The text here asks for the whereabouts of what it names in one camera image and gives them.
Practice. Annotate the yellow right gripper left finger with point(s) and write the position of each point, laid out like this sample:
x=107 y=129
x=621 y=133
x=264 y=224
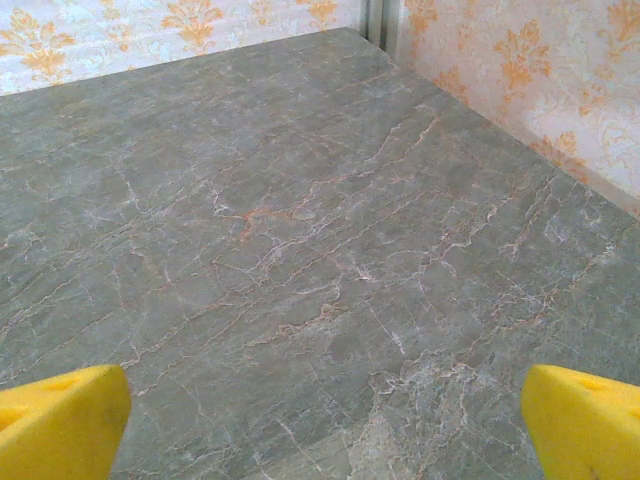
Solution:
x=55 y=425

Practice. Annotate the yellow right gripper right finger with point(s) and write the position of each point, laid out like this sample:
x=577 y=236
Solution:
x=585 y=430

